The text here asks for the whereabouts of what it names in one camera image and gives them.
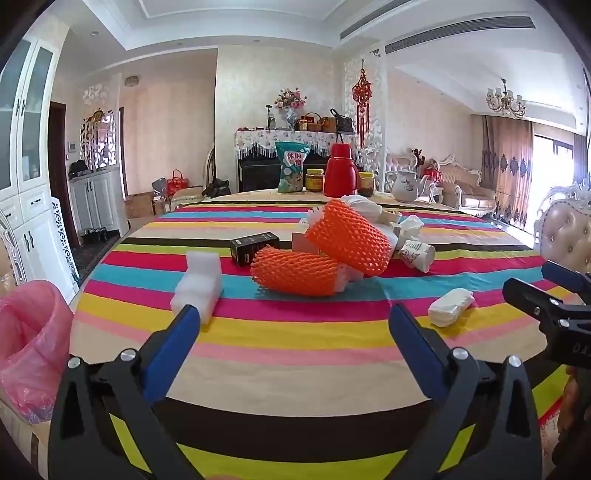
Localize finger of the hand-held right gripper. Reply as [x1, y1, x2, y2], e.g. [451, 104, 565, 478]
[502, 277, 583, 329]
[542, 260, 591, 305]

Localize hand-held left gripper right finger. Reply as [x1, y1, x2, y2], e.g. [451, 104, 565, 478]
[389, 304, 542, 480]

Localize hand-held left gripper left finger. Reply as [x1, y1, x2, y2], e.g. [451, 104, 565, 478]
[48, 304, 204, 480]

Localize white tissue pack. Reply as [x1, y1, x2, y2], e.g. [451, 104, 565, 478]
[428, 288, 475, 328]

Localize white foam block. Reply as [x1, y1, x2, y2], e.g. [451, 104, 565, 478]
[170, 251, 223, 320]

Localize printed white paper cup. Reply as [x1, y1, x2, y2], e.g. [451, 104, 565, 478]
[399, 239, 436, 273]

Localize white tissue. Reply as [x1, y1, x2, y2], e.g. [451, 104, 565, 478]
[396, 215, 424, 241]

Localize small black box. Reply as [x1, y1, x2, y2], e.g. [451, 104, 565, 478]
[230, 232, 281, 267]

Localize large orange foam net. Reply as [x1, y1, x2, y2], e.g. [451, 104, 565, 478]
[305, 198, 394, 278]

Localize small orange foam net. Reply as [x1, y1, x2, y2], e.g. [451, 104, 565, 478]
[250, 246, 343, 297]

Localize pink lined waste bin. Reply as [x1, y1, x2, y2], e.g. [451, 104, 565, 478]
[0, 279, 75, 425]

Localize white paper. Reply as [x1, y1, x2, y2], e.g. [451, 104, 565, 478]
[342, 195, 384, 223]

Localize pale small box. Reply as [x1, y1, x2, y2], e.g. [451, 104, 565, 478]
[292, 232, 324, 256]

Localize person's right forearm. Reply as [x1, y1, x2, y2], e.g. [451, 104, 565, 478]
[556, 367, 591, 480]

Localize dark patterned doormat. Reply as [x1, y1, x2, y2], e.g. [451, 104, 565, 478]
[69, 231, 123, 283]

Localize striped tablecloth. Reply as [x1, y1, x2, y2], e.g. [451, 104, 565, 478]
[69, 189, 578, 480]

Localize ornate beige sofa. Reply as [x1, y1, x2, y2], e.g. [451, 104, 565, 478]
[434, 154, 499, 217]

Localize patterned curtain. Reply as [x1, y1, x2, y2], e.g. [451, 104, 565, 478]
[481, 115, 535, 229]

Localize brown cardboard box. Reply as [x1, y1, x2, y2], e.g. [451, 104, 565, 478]
[124, 192, 155, 219]

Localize white patterned standing panel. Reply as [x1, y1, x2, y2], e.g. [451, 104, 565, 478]
[48, 198, 80, 301]

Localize small cream chair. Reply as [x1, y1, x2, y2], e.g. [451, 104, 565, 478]
[171, 143, 218, 210]

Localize dark clothes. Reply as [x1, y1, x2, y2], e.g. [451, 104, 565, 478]
[202, 178, 232, 199]

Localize white teapot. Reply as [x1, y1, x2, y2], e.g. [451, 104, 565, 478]
[385, 169, 435, 204]

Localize white shoe cabinet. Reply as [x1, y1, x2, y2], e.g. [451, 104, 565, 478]
[69, 167, 122, 237]

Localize chandelier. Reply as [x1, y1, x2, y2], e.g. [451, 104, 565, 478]
[485, 79, 528, 119]

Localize red thermos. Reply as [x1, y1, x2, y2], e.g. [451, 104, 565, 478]
[324, 143, 361, 198]

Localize black piano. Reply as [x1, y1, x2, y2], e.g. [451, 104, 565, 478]
[238, 148, 361, 195]

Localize tall white cabinet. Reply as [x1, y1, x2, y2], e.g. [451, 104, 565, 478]
[0, 39, 81, 305]

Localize green snack bag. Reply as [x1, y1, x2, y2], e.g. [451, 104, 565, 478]
[276, 141, 311, 193]

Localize white carved entry screen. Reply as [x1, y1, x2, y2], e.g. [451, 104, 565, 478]
[83, 83, 116, 171]

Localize floral lace piano cover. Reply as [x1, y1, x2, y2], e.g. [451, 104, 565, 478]
[235, 129, 358, 160]

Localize white carved partition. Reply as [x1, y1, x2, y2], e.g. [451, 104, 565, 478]
[344, 46, 387, 176]

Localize dark patterned handbag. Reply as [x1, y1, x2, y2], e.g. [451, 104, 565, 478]
[329, 108, 354, 134]

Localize flower vase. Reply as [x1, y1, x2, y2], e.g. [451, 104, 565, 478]
[274, 88, 308, 131]

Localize red knot wall hanging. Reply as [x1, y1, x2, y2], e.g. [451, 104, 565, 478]
[352, 69, 374, 147]

